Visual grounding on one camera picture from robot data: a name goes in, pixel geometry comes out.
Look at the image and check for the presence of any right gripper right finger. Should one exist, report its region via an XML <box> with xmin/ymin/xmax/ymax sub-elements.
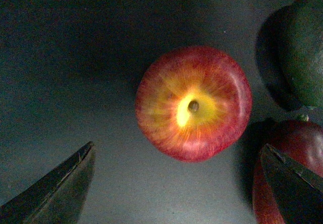
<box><xmin>260</xmin><ymin>144</ymin><xmax>322</xmax><ymax>223</ymax></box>

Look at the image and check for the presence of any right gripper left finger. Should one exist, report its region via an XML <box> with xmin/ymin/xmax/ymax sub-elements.
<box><xmin>1</xmin><ymin>142</ymin><xmax>95</xmax><ymax>223</ymax></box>

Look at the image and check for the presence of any red yellow apple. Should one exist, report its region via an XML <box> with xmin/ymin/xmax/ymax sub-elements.
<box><xmin>135</xmin><ymin>46</ymin><xmax>252</xmax><ymax>162</ymax></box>

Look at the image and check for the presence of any dark red apple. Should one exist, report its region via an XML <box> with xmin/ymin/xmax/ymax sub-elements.
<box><xmin>252</xmin><ymin>120</ymin><xmax>322</xmax><ymax>223</ymax></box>

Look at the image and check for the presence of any green avocado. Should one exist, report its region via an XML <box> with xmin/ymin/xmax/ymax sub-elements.
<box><xmin>255</xmin><ymin>0</ymin><xmax>322</xmax><ymax>111</ymax></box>

